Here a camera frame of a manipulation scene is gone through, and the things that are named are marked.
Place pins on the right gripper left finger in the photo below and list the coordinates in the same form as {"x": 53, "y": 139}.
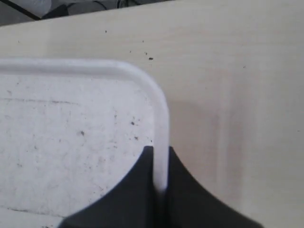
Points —
{"x": 132, "y": 203}

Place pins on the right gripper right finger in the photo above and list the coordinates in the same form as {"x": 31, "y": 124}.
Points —
{"x": 189, "y": 205}

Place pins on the white perforated plastic basket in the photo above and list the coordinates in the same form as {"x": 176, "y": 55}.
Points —
{"x": 70, "y": 129}

